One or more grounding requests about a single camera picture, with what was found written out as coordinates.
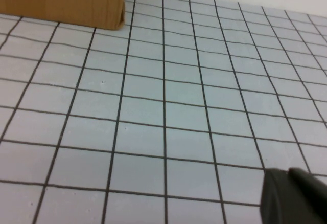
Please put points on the white black-grid table mat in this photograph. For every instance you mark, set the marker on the white black-grid table mat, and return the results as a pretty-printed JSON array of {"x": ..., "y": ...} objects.
[{"x": 163, "y": 106}]

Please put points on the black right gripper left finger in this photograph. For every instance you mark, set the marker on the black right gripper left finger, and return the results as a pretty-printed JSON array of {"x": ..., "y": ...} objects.
[{"x": 278, "y": 198}]

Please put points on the cardboard box with clear tape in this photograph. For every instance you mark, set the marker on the cardboard box with clear tape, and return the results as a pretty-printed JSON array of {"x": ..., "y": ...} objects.
[{"x": 64, "y": 1}]

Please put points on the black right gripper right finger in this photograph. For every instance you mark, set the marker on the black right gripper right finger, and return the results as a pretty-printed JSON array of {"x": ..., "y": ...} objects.
[{"x": 314, "y": 201}]

